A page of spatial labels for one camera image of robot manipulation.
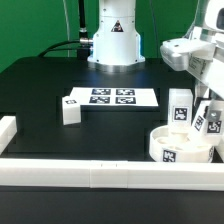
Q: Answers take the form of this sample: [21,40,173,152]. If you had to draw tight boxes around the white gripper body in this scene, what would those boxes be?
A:
[160,26,224,99]

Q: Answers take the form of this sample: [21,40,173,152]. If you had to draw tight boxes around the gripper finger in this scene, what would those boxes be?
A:
[207,110,221,122]

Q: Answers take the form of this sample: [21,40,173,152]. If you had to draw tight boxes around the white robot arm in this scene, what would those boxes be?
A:
[88,0,224,101]

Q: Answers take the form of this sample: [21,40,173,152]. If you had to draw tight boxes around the white marker sheet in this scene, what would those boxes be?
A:
[71,87,158,107]

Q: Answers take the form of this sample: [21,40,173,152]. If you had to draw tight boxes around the black cable connector block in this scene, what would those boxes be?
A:
[77,47,90,60]

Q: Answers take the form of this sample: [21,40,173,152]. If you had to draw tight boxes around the black thick cable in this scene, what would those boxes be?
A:
[37,0,94,59]

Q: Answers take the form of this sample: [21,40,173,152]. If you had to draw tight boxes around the thin white cable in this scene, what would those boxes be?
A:
[62,0,72,58]

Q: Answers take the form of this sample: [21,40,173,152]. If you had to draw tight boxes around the white front fence wall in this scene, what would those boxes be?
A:
[0,158,224,191]

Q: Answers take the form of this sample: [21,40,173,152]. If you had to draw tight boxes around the white fence wall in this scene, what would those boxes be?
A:
[0,158,224,191]
[0,116,17,155]

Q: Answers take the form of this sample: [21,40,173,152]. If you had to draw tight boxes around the white left fence wall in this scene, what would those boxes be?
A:
[0,116,17,155]

